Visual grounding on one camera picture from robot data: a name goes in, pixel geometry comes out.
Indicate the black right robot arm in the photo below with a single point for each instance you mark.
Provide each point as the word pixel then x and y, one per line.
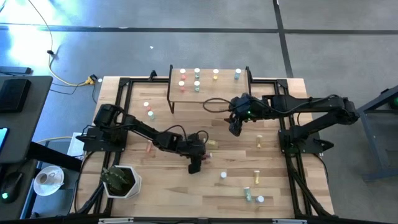
pixel 311 104

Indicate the succulent in white hexagonal pot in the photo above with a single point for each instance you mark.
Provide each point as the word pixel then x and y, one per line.
pixel 133 186

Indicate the yellow medicine bottle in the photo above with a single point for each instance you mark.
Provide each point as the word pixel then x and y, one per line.
pixel 213 144
pixel 215 71
pixel 259 141

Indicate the blue bottle with white pills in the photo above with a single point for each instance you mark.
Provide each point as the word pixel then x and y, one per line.
pixel 223 175

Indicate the green medicine bottle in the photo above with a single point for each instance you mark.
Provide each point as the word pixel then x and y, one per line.
pixel 247 193

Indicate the small clear vial left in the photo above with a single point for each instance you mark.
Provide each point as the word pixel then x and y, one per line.
pixel 151 115

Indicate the white coffee cup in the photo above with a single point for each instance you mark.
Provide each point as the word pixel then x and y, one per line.
pixel 51 177

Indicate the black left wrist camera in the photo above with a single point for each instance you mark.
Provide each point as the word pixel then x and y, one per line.
pixel 195 166

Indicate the wooden shelf black frame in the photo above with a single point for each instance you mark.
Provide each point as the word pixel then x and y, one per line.
pixel 211 93

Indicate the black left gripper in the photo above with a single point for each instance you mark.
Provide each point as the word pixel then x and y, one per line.
pixel 194 146

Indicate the dark grey desk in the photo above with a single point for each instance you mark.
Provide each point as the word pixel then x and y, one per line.
pixel 31 124

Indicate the black rectangular pad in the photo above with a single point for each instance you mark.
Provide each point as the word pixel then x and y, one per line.
pixel 14 95

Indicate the phone with lit screen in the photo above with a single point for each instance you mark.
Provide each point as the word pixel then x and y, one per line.
pixel 2 138

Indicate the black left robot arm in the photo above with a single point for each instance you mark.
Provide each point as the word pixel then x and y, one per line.
pixel 146 130

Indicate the silver metal bracket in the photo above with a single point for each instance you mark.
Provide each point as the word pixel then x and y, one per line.
pixel 115 220
pixel 289 221

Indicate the black desk bar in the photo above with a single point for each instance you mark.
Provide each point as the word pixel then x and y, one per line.
pixel 53 155

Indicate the yellow peg lower right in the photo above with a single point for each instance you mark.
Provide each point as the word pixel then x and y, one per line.
pixel 256 177

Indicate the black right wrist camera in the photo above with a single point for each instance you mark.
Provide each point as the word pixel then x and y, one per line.
pixel 236 129

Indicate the black floor tape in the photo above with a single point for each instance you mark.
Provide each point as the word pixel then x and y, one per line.
pixel 281 31
pixel 155 30

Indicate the green bottle with white pills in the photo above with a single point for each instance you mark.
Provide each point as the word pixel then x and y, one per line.
pixel 196 83

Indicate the blue-grey metal stand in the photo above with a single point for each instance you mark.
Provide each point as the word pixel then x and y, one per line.
pixel 373 140

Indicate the short pink medicine bottle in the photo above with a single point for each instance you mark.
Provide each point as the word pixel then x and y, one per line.
pixel 181 83

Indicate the white paper sheet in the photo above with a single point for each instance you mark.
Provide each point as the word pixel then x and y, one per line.
pixel 74 149

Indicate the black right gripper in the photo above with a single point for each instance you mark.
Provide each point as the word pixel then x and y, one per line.
pixel 242 107

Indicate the white cup on saucer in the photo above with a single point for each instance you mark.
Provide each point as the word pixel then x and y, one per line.
pixel 54 189

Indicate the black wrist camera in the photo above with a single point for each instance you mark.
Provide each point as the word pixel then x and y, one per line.
pixel 236 129
pixel 195 166

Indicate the black computer mouse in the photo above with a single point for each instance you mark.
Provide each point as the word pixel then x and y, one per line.
pixel 12 183

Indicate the dark flat bar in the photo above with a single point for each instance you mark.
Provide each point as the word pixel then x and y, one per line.
pixel 15 70

